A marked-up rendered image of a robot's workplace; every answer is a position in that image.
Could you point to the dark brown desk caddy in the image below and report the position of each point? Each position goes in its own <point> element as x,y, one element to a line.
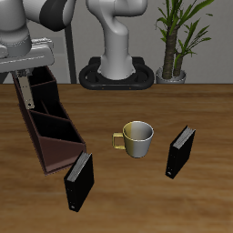
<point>57,145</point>

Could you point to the dark grey vertical post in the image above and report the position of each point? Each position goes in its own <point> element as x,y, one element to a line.
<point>71,57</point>

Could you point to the black book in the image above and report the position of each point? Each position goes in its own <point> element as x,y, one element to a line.
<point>179,157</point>
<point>80,185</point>

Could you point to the yellow and white mug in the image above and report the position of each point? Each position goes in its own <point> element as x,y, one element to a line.
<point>138,142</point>

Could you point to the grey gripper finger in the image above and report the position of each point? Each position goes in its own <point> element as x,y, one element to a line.
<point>28,92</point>

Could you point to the green pot plant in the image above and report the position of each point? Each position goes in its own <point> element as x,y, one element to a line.
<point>170,45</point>

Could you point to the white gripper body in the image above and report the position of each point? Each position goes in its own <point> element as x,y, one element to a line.
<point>39,56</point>

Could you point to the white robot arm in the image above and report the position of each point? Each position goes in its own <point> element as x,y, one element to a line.
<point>116,45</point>

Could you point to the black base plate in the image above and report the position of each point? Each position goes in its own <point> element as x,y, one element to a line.
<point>142,79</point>

